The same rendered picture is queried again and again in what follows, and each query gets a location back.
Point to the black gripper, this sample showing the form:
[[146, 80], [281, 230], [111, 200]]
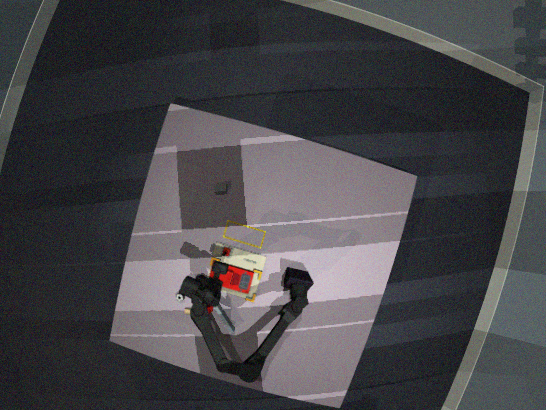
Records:
[[219, 268]]

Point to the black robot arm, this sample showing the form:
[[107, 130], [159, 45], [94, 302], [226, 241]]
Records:
[[250, 369]]

